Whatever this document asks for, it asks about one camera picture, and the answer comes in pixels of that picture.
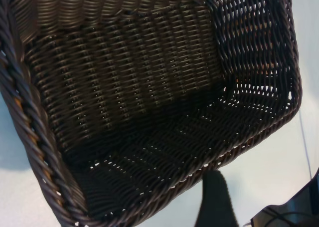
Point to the dark brown wicker basket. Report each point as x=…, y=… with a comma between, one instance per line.
x=124, y=87

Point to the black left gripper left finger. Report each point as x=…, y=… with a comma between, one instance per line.
x=216, y=199

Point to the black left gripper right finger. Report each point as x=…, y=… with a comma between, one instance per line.
x=294, y=217

